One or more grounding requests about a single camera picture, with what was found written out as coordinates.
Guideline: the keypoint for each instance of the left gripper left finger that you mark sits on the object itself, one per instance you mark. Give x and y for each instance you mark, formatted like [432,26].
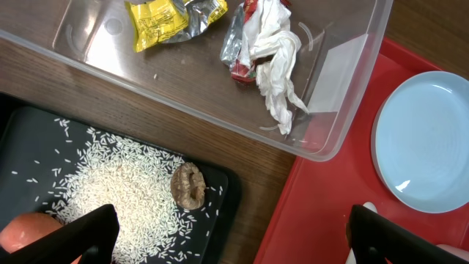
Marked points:
[89,239]

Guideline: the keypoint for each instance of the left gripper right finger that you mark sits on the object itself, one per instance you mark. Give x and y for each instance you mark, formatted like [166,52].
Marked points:
[374,239]

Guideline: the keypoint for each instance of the white rice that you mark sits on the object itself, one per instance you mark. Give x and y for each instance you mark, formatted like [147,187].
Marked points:
[133,177]

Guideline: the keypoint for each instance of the orange carrot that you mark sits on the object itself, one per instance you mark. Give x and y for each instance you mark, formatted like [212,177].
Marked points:
[26,229]

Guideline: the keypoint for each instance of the brown food lump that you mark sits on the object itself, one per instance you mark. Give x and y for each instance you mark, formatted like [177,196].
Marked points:
[188,186]

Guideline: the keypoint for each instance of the light blue plate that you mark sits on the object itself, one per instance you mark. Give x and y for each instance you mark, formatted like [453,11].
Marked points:
[420,142]

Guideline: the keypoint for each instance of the white napkin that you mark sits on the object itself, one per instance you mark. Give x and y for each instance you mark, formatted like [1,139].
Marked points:
[267,34]

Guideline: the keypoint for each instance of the yellow snack wrapper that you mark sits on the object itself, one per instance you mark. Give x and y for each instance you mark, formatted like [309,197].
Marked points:
[171,21]

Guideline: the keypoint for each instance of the red snack wrapper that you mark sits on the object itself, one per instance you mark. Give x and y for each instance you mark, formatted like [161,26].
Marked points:
[233,42]

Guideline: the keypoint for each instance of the black waste tray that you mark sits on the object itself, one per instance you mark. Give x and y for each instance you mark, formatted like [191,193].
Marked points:
[31,145]

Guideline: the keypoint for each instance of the red serving tray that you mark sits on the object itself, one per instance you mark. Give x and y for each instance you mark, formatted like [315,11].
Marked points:
[309,222]

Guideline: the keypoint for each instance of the clear plastic bin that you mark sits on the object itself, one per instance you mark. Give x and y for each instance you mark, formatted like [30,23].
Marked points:
[340,41]

